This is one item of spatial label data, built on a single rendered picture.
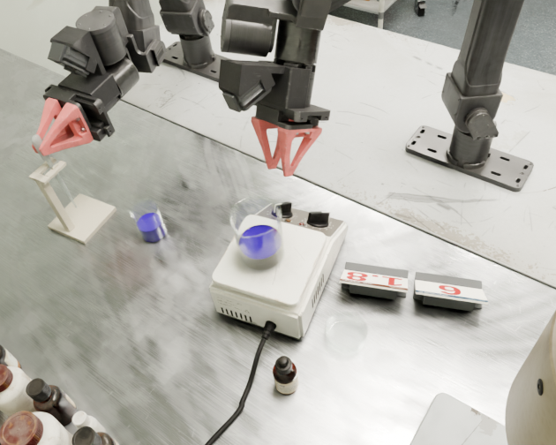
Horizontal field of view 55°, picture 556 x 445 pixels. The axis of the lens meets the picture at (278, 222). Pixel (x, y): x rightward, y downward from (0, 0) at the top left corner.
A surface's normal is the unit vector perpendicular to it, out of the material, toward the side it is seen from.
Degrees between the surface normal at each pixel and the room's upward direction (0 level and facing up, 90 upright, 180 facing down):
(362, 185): 0
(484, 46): 90
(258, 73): 78
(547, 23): 0
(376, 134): 0
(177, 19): 102
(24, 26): 90
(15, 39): 90
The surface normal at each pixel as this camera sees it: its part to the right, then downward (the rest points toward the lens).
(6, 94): -0.08, -0.65
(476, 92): 0.06, 0.75
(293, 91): 0.65, 0.36
